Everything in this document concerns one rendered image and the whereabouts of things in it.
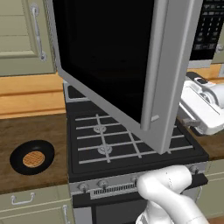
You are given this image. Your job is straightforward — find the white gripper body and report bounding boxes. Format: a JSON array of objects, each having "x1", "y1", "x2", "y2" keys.
[{"x1": 178, "y1": 80, "x2": 224, "y2": 137}]

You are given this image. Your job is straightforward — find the silver microwave with black panel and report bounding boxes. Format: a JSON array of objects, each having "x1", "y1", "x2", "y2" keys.
[{"x1": 187, "y1": 0, "x2": 224, "y2": 70}]

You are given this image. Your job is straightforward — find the silver microwave door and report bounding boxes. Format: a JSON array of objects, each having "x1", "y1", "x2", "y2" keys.
[{"x1": 45, "y1": 0, "x2": 204, "y2": 155}]

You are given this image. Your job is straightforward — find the round brown waffle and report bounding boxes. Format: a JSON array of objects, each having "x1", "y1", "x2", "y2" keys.
[{"x1": 22, "y1": 150, "x2": 46, "y2": 169}]

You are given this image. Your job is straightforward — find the black bowl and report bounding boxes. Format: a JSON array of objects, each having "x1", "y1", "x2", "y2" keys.
[{"x1": 9, "y1": 139, "x2": 56, "y2": 176}]

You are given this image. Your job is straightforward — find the beige base cupboard door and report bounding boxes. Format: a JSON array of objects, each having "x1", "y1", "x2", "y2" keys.
[{"x1": 0, "y1": 199, "x2": 74, "y2": 224}]

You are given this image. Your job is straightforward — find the beige base cupboard run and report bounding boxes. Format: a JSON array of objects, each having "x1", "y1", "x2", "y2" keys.
[{"x1": 194, "y1": 158, "x2": 224, "y2": 221}]

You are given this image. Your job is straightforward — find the black and silver stove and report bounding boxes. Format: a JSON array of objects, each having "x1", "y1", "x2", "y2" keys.
[{"x1": 62, "y1": 80, "x2": 210, "y2": 224}]

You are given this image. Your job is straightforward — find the beige drawer front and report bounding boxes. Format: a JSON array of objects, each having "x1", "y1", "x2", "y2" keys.
[{"x1": 0, "y1": 184, "x2": 73, "y2": 212}]

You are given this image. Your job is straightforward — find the silver microwave door handle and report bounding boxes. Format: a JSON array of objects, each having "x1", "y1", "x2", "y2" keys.
[{"x1": 139, "y1": 0, "x2": 171, "y2": 131}]

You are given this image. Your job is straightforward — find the silver base cupboard handle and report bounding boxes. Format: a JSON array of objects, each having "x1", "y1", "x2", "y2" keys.
[{"x1": 61, "y1": 204, "x2": 72, "y2": 224}]

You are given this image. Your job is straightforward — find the silver wall cupboard handle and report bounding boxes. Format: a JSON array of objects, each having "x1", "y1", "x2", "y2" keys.
[{"x1": 30, "y1": 3, "x2": 48, "y2": 62}]

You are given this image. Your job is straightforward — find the silver drawer handle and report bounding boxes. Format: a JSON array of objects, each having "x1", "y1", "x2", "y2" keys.
[{"x1": 10, "y1": 192, "x2": 36, "y2": 206}]

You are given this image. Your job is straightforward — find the beige wall cupboard door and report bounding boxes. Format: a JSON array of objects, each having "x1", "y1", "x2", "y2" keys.
[{"x1": 0, "y1": 0, "x2": 57, "y2": 77}]

